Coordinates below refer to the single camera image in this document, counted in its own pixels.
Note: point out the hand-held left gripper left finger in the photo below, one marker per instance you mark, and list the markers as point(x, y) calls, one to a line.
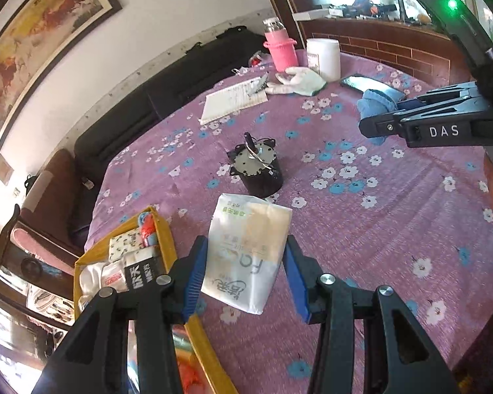
point(195, 279)

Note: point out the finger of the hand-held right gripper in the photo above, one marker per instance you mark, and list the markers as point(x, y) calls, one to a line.
point(382, 125)
point(443, 96)

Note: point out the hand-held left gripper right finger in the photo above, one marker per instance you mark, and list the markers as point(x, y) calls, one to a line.
point(298, 283)

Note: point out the light blue cloth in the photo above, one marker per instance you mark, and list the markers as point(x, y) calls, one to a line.
point(374, 104)

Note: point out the yellow cardboard box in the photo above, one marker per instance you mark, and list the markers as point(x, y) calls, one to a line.
point(166, 238)

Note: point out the black printed packet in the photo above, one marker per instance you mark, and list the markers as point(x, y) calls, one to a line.
point(143, 273)

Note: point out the white tissue packet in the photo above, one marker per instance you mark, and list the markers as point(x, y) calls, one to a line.
point(246, 254)

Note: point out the red plastic bag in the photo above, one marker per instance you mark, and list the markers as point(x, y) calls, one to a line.
point(148, 230)

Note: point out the lemon print tissue pack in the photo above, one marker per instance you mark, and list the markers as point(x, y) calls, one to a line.
point(123, 246)

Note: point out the white towel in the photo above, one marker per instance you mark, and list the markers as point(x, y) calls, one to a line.
point(91, 281)

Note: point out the black smartphone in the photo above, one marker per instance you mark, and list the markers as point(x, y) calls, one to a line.
point(355, 82)

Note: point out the wooden window ledge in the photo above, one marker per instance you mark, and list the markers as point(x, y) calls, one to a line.
point(378, 45)

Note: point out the white plastic jar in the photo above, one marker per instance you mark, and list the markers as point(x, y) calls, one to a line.
point(323, 61)

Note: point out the white work glove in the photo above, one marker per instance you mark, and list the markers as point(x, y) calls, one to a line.
point(304, 82)

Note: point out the black round motor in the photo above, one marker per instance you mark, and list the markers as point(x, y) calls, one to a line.
point(259, 172)

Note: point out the pink bottle with knitted sleeve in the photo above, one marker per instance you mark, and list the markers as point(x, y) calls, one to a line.
point(281, 51)

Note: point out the white notebook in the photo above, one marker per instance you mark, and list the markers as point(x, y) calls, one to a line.
point(234, 100)

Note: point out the brown armchair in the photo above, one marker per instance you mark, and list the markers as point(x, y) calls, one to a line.
point(53, 188)

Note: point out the black sofa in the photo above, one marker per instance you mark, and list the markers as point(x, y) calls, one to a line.
point(127, 123)

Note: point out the dark wooden chair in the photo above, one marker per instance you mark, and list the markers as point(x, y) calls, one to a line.
point(8, 246)

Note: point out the small black bag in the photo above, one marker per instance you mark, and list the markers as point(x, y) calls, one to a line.
point(32, 180)

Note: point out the framed painting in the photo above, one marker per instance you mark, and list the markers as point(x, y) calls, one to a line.
point(37, 41)

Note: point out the small wall plaque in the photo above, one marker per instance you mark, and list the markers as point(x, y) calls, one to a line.
point(3, 169)

